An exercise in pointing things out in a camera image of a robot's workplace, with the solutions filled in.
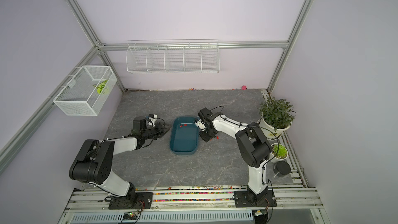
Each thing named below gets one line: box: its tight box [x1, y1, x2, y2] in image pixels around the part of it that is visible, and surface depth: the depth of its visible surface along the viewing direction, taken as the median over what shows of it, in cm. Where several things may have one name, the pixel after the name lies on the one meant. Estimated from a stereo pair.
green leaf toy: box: [92, 79, 109, 95], surface depth 83 cm
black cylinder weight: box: [273, 160, 292, 178], surface depth 81 cm
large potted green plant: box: [259, 96, 297, 139], surface depth 86 cm
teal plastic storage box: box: [169, 116, 199, 156], surface depth 96 cm
